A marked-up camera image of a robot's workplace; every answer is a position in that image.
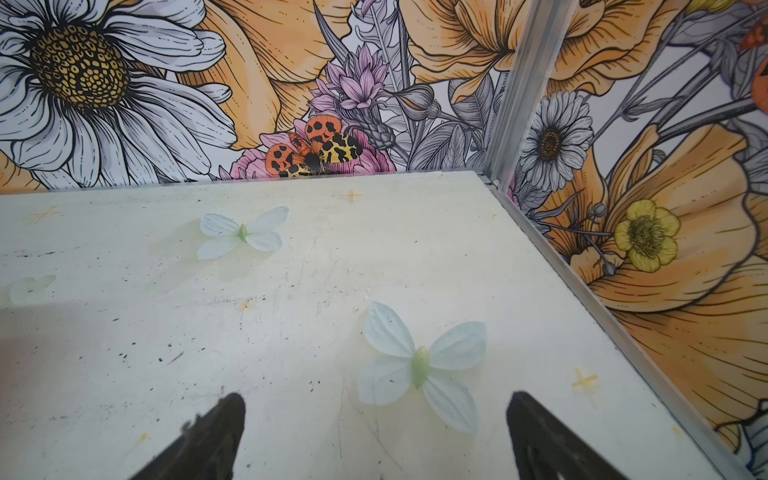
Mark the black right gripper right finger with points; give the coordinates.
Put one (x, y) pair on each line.
(545, 448)

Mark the right aluminium corner post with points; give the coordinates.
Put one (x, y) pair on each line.
(544, 31)

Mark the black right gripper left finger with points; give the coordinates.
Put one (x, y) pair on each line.
(207, 447)

